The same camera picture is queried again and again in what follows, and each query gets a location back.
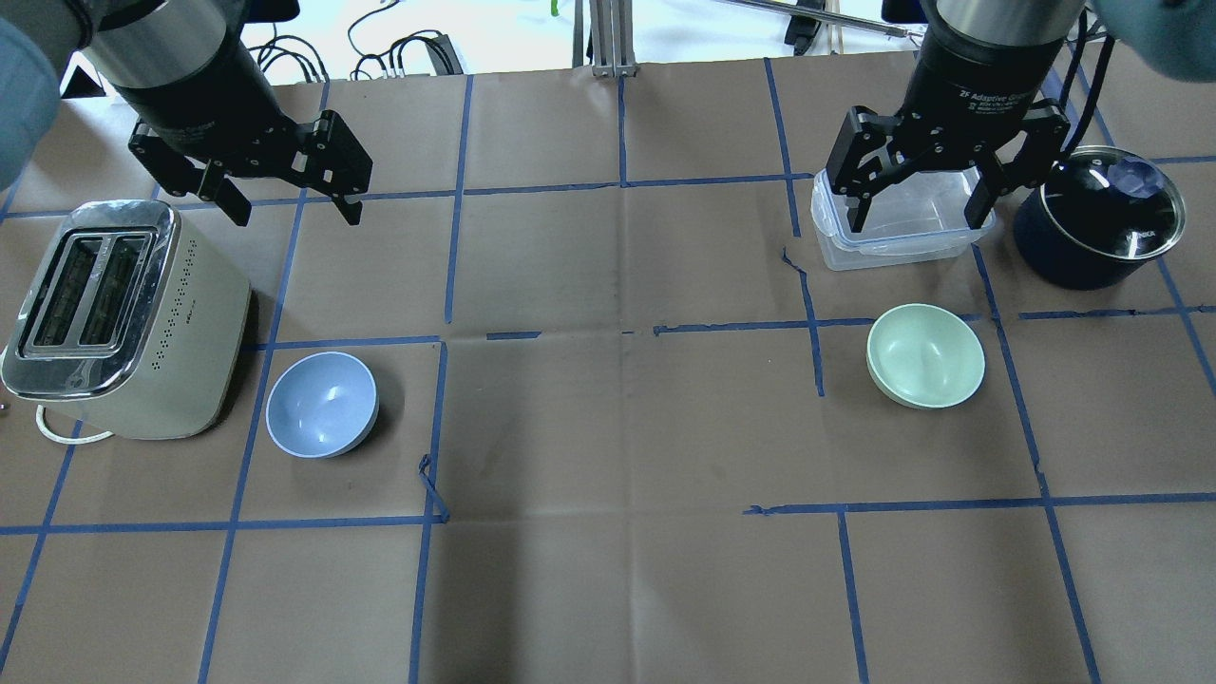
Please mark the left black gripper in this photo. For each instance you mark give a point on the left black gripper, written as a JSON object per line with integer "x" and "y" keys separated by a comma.
{"x": 204, "y": 109}

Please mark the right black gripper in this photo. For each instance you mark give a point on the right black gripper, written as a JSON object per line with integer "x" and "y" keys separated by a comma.
{"x": 971, "y": 84}

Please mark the green bowl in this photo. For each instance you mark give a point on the green bowl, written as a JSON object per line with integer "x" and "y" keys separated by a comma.
{"x": 924, "y": 357}

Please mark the blue bowl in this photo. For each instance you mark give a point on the blue bowl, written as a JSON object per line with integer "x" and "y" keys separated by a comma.
{"x": 323, "y": 406}

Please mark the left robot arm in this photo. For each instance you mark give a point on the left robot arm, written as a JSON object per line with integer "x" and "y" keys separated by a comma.
{"x": 40, "y": 38}

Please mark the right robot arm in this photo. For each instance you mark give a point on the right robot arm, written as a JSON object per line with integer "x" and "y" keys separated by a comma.
{"x": 1067, "y": 12}

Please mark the clear plastic container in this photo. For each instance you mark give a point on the clear plastic container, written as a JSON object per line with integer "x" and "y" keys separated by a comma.
{"x": 919, "y": 219}

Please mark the dark blue saucepan with lid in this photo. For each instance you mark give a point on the dark blue saucepan with lid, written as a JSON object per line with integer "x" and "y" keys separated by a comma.
{"x": 1101, "y": 214}

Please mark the metal stand rod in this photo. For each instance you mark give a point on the metal stand rod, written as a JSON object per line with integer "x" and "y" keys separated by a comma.
{"x": 831, "y": 18}

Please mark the cream two-slot toaster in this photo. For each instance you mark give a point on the cream two-slot toaster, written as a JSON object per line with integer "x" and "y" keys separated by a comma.
{"x": 132, "y": 323}

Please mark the aluminium frame post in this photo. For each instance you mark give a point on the aluminium frame post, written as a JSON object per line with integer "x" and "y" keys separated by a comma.
{"x": 603, "y": 38}

